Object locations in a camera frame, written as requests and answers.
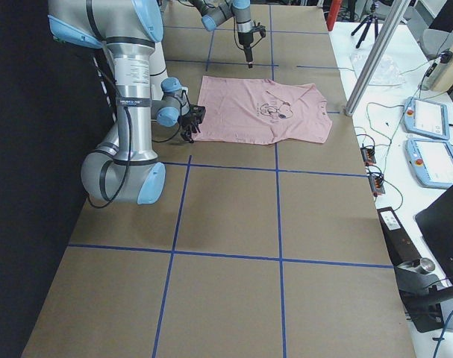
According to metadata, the pink t-shirt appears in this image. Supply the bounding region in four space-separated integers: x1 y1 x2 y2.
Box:
193 76 332 145

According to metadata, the orange circuit board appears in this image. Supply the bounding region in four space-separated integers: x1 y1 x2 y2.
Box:
368 172 385 198
360 146 376 166

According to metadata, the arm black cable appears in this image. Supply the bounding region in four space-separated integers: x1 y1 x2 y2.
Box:
87 107 182 209

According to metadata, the far teach pendant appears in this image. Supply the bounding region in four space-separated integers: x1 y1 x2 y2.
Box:
403 97 450 140

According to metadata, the orange circuit board far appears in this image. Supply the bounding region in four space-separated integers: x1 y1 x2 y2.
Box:
360 146 376 166

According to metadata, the red cylinder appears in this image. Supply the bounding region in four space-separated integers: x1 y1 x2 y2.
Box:
326 0 343 31

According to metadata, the black clamp stand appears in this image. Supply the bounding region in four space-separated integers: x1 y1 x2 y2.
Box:
394 257 453 333

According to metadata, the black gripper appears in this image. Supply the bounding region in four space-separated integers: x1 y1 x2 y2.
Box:
178 105 206 143
236 22 266 69

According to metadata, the black camera tripod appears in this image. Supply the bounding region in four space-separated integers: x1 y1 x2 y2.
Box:
351 1 379 48

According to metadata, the near teach pendant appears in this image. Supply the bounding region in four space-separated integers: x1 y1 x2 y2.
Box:
405 139 453 189

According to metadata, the orange circuit board near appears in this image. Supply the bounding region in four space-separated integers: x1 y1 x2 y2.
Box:
368 172 385 198

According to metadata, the aluminium frame post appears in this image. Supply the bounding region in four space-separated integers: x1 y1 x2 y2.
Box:
344 0 410 116

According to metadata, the black power strip box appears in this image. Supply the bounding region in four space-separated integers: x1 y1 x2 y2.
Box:
377 207 422 266

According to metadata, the black monitor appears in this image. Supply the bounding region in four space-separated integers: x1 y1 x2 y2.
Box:
415 185 453 283

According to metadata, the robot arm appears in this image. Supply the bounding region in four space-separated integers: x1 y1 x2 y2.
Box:
49 1 206 204
188 0 266 69

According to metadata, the clear plastic bag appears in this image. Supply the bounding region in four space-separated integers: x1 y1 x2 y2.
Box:
350 51 405 86

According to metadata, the teach pendant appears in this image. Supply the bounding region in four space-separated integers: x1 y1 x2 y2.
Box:
403 97 450 140
405 139 453 189

